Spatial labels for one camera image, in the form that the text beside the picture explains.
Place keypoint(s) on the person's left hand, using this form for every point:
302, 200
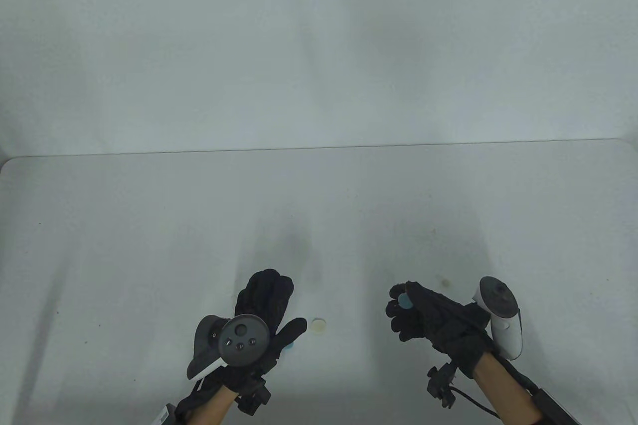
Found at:
266, 295

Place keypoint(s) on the person's right hand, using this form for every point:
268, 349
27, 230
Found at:
441, 323

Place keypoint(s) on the olive yellow plasticine ball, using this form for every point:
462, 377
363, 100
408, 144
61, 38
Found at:
443, 281

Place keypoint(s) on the dark blue plasticine ball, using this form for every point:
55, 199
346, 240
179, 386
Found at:
404, 300

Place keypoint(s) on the cream plasticine ball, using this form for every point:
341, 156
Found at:
318, 325

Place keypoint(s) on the person's left forearm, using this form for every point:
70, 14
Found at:
214, 407

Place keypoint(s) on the person's right forearm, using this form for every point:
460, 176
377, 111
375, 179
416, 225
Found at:
503, 395

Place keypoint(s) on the white and grey controller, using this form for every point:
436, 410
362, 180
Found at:
244, 342
506, 330

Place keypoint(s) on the black box with label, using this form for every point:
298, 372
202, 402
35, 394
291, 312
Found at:
168, 415
556, 410

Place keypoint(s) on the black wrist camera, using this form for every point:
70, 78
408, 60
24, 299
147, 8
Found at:
441, 385
254, 395

